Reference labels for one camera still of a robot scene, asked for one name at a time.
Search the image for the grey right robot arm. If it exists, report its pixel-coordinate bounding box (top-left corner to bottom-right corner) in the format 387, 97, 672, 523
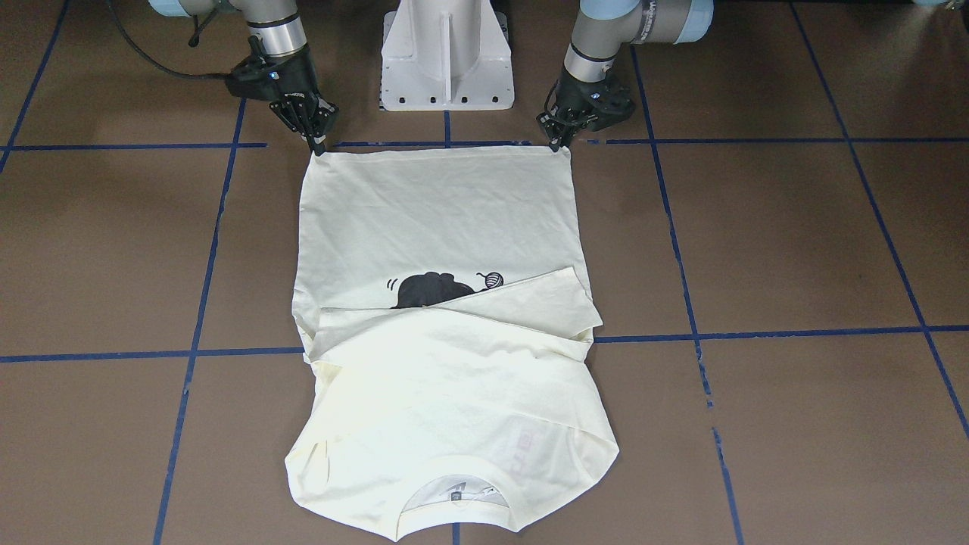
150, 1, 339, 156

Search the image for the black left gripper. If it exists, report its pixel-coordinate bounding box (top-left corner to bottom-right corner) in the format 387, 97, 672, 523
536, 70, 636, 151

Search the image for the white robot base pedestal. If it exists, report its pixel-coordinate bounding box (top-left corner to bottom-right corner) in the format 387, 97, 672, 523
379, 1, 516, 113

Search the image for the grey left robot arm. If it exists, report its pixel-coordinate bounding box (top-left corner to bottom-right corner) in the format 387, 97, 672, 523
537, 1, 715, 151

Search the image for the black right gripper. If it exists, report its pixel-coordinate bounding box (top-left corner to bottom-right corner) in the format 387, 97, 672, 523
227, 36, 340, 157

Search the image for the black camera cable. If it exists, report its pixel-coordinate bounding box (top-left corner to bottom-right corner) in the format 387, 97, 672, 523
106, 0, 235, 79

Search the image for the cream long sleeve shirt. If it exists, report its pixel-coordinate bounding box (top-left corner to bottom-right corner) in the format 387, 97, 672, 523
285, 146, 619, 542

